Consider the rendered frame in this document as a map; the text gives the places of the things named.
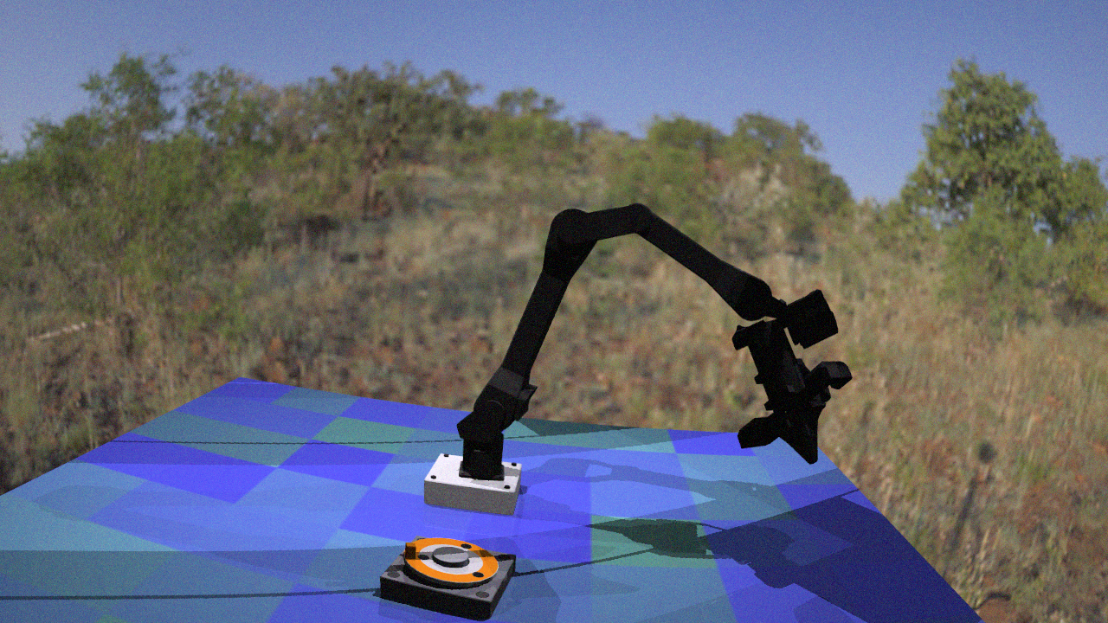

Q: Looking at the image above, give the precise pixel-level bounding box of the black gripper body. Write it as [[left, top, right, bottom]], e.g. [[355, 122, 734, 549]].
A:
[[738, 350, 853, 449]]

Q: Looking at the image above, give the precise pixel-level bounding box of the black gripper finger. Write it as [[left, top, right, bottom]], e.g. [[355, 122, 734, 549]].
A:
[[788, 402, 825, 463], [768, 421, 815, 464]]

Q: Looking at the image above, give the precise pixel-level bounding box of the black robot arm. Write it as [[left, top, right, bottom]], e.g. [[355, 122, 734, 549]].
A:
[[456, 203, 838, 481]]

